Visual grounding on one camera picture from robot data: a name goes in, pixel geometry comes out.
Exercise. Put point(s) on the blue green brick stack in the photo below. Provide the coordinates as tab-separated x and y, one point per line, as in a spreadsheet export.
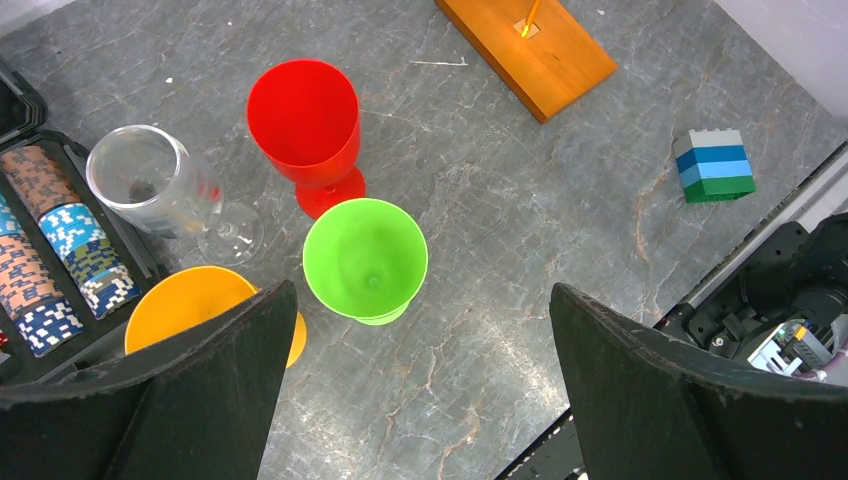
713	166

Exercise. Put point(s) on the yellow wine glass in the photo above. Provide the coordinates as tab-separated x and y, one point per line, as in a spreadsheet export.
185	305

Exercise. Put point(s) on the gold wire glass rack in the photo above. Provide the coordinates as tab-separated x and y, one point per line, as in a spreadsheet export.
537	48

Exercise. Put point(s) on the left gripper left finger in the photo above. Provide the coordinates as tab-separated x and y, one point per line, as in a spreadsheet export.
198	405

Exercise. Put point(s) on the red wine glass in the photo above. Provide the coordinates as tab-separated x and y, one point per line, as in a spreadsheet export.
304	116

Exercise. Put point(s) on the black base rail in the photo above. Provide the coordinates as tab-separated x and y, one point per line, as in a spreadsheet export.
778	304

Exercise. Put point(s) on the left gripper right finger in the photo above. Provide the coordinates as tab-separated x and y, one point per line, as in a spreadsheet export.
650	406

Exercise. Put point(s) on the clear wine glass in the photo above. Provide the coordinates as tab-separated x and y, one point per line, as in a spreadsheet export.
147	177

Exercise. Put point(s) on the green wine glass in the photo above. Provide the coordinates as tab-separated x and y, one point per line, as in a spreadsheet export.
365	259

